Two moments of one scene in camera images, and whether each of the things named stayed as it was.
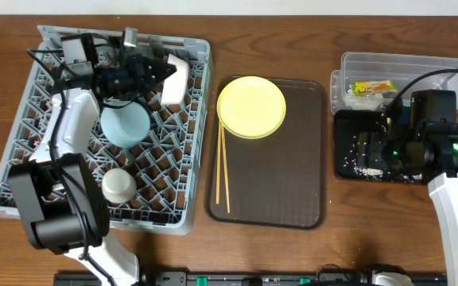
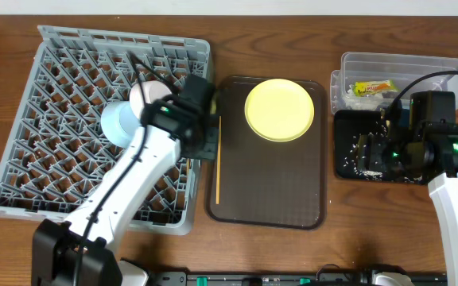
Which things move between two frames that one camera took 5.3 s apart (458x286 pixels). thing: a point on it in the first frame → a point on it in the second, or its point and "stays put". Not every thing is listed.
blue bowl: (126, 126) stays put
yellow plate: (251, 107) → (279, 110)
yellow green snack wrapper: (370, 87) stays put
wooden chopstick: (219, 160) stays put
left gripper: (142, 70) → (207, 144)
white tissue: (356, 102) stays put
